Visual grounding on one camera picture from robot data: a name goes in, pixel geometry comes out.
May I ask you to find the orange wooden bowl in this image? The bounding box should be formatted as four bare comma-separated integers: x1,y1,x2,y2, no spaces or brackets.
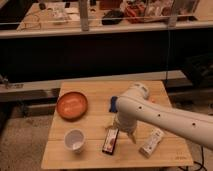
56,92,88,120

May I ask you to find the grey metal post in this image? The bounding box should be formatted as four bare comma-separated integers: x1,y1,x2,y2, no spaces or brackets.
78,0,89,31

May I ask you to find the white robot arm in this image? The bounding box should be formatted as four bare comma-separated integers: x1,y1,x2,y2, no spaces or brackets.
110,82,213,150

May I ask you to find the black cable on floor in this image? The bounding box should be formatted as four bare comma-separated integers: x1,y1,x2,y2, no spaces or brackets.
188,145,206,171

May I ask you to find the white cup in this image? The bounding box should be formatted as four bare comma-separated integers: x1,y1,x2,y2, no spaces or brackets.
64,129,85,154

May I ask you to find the blue object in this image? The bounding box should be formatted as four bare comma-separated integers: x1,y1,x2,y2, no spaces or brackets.
109,96,118,113

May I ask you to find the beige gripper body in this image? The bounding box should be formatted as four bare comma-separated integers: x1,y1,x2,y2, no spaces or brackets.
105,125,136,144

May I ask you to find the black bag on shelf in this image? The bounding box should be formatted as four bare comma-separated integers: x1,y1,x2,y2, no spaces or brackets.
101,10,124,25

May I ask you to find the dark snack bar packet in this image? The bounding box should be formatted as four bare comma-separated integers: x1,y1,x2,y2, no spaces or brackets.
102,129,119,155

